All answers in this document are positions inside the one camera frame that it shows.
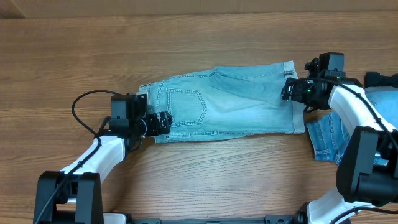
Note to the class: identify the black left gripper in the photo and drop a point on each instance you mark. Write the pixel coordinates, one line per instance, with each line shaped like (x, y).
(154, 129)

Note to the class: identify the light blue denim shorts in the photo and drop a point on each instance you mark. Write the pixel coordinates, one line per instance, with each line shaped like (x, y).
(226, 103)

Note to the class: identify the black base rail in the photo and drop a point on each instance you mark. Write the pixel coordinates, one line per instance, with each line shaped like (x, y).
(202, 221)

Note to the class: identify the black folded garment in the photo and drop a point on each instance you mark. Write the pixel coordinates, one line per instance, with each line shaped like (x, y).
(375, 79)

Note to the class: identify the darker blue denim shorts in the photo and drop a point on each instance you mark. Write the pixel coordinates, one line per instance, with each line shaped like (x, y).
(330, 138)

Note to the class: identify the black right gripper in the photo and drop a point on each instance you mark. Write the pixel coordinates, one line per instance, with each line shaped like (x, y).
(292, 89)

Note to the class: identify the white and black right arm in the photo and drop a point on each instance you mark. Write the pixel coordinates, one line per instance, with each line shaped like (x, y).
(366, 178)

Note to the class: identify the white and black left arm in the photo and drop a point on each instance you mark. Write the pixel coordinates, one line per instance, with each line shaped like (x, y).
(73, 194)

